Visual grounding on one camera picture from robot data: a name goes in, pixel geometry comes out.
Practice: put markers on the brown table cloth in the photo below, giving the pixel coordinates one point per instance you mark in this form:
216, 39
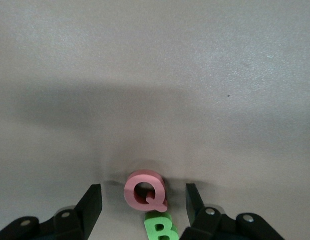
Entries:
154, 75

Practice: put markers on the pink foam letter Q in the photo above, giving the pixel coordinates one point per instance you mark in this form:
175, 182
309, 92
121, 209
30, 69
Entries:
129, 195

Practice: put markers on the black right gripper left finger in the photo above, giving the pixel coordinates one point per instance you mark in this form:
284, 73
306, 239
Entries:
77, 225

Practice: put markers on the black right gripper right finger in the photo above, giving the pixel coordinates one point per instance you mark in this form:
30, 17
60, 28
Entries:
207, 225

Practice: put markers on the green foam letter B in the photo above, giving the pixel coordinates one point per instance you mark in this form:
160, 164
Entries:
151, 225

